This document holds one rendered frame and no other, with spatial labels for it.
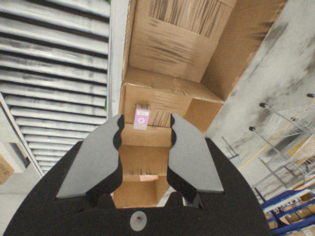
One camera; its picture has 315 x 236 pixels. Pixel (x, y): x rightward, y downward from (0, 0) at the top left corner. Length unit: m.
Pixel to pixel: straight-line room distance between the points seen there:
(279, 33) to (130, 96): 1.85
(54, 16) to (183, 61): 0.48
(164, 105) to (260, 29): 0.35
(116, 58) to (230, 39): 0.35
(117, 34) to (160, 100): 0.26
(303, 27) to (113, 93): 2.18
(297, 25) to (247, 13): 1.74
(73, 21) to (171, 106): 0.48
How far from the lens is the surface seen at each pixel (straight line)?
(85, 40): 0.60
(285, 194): 4.82
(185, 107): 0.54
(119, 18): 0.43
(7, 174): 1.34
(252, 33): 0.41
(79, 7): 0.61
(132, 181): 0.98
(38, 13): 0.66
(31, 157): 1.19
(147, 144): 0.65
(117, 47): 0.43
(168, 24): 0.43
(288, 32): 2.12
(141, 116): 0.47
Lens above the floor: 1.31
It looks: 53 degrees down
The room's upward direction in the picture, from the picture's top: 166 degrees clockwise
